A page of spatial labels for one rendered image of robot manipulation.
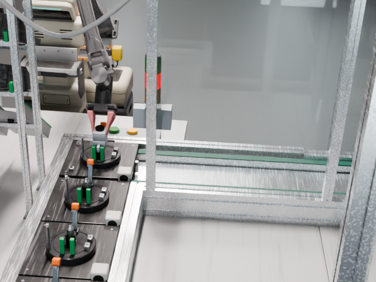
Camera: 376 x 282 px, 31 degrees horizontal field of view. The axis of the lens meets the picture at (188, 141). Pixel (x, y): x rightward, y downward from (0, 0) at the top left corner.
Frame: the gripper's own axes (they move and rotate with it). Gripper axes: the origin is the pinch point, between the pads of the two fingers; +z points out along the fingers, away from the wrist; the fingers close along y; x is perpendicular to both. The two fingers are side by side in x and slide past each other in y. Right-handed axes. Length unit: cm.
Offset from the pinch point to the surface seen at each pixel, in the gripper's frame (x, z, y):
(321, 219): 0, 25, 76
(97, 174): -0.7, 14.6, 0.6
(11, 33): -44, -18, -21
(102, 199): -16.1, 24.6, 5.2
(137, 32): 358, -169, -30
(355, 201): -119, 33, 59
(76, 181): -4.5, 18.0, -5.3
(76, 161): 4.6, 10.1, -7.9
